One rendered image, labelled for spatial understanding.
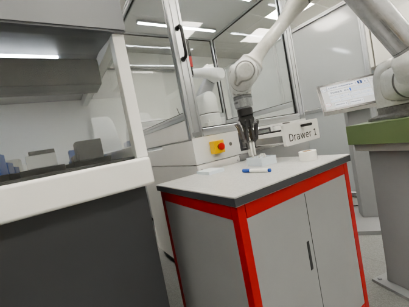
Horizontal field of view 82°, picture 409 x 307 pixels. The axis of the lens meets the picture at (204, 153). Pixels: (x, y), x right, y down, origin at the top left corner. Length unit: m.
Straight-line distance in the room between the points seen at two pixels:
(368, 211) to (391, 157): 1.08
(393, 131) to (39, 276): 1.42
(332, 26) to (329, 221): 2.48
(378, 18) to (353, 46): 1.83
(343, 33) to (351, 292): 2.51
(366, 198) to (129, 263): 1.94
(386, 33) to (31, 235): 1.44
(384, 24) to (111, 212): 1.24
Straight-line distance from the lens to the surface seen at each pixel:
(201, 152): 1.29
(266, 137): 1.32
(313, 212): 0.94
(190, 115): 1.29
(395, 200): 1.47
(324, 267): 1.04
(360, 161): 2.32
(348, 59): 3.05
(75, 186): 0.85
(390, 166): 1.43
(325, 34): 3.20
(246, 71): 0.98
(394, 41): 1.24
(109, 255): 0.98
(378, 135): 1.33
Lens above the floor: 0.92
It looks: 3 degrees down
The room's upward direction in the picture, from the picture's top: 11 degrees counter-clockwise
